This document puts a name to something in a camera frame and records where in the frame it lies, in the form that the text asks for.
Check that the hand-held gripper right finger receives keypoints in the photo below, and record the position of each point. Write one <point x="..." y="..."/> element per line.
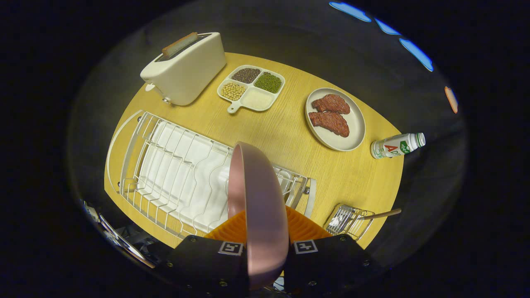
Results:
<point x="327" y="265"/>

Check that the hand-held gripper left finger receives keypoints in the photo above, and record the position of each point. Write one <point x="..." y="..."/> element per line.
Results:
<point x="198" y="265"/>

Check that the pink plate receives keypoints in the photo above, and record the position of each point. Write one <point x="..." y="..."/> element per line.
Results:
<point x="261" y="207"/>

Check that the beige plate with meat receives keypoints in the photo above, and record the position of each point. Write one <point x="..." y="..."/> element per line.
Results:
<point x="354" y="128"/>

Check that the white drink bottle green cap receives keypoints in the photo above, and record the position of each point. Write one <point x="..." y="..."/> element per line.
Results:
<point x="393" y="145"/>

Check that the raw meat slice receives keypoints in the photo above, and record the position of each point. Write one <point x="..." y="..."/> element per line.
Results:
<point x="331" y="103"/>
<point x="331" y="123"/>

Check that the white divided snack tray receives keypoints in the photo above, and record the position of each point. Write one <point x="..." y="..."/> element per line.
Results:
<point x="233" y="109"/>

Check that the pile of yellow soybeans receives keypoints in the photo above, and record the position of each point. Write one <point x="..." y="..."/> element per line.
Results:
<point x="233" y="91"/>

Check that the white toaster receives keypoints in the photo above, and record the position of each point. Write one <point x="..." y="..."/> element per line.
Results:
<point x="186" y="74"/>

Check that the pile of green beans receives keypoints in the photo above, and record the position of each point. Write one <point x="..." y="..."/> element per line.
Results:
<point x="268" y="82"/>

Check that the pile of dark seeds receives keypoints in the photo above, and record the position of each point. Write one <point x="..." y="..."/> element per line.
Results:
<point x="246" y="75"/>

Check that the bread slice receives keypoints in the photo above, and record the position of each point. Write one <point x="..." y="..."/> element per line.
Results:
<point x="180" y="43"/>

